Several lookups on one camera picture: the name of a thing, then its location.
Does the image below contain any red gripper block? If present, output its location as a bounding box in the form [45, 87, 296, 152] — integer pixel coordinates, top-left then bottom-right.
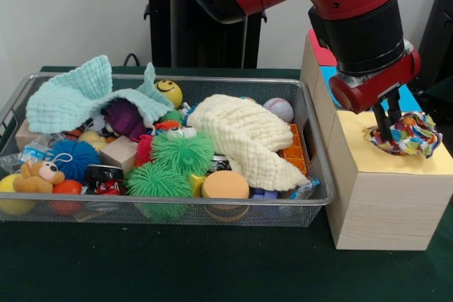
[328, 47, 422, 144]

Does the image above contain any colourful patterned fabric bundle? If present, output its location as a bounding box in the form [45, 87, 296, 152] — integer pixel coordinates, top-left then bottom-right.
[367, 110, 444, 158]

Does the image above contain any cream yellow waffle cloth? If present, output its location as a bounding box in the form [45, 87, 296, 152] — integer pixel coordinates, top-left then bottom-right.
[186, 93, 309, 192]

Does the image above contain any wooden box with three holes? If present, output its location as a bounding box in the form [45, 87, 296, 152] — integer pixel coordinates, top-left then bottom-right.
[299, 30, 453, 250]

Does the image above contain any dark green side tablecloth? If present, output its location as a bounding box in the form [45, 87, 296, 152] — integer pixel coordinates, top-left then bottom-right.
[419, 79, 453, 128]

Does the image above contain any black monitor on stand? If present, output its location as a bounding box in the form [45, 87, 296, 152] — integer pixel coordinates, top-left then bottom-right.
[412, 0, 453, 86]

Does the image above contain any white baseball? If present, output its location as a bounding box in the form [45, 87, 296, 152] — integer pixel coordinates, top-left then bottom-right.
[263, 98, 294, 124]

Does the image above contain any tan toy burger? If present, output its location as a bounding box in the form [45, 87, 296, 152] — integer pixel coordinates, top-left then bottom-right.
[201, 170, 251, 199]

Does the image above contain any green spiky ball with eyes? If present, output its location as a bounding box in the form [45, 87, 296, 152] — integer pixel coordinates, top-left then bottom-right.
[150, 125, 215, 175]

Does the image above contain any yellow smiley ball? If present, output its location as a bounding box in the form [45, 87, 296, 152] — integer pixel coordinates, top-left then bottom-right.
[154, 79, 184, 110]

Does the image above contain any green spiky rubber ball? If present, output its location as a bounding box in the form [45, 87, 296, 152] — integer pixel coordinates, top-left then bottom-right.
[124, 162, 194, 197]

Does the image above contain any black drink can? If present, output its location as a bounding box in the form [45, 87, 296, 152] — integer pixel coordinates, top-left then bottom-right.
[84, 164, 127, 196]

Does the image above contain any blue spiky rubber ball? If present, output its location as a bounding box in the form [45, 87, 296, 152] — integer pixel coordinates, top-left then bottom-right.
[49, 139, 102, 185]

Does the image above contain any mint green waffle cloth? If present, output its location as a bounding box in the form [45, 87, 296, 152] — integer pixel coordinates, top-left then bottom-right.
[25, 54, 176, 134]

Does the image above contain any small brown teddy bear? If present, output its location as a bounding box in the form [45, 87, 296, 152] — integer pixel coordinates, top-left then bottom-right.
[13, 159, 67, 194]

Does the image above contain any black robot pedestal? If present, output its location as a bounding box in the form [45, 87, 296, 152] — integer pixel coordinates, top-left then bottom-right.
[136, 0, 268, 69]

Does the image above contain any black curved cable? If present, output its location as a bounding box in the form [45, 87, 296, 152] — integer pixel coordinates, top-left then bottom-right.
[122, 53, 149, 68]

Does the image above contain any shallow wire mesh bin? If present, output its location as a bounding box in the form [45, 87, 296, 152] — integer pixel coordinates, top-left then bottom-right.
[0, 72, 336, 228]

